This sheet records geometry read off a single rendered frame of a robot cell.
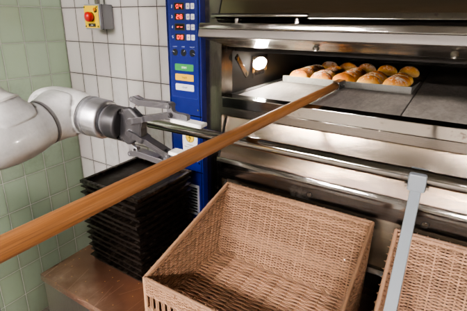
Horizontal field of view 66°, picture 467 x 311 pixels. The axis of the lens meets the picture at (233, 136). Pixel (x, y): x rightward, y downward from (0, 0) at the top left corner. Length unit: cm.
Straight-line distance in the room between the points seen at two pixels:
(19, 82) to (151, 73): 61
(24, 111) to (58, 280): 81
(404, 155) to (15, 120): 101
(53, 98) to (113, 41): 87
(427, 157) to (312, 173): 35
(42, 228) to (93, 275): 96
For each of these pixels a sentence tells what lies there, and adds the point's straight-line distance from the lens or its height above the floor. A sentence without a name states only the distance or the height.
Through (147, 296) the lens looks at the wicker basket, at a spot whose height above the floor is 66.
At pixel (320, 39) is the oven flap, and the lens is 101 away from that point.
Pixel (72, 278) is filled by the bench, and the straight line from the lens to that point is 147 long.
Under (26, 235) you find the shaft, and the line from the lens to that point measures 50.
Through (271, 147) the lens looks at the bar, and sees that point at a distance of 85.
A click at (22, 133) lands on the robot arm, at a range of 79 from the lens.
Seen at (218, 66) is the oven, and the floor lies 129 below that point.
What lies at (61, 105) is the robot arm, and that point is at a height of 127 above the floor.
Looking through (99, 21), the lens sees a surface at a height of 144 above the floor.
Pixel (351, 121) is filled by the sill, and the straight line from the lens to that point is 117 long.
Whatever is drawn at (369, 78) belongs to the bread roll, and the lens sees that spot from 161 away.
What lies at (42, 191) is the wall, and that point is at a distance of 201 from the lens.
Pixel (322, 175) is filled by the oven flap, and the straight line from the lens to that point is 123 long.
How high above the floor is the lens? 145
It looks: 18 degrees down
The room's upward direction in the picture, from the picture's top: 1 degrees clockwise
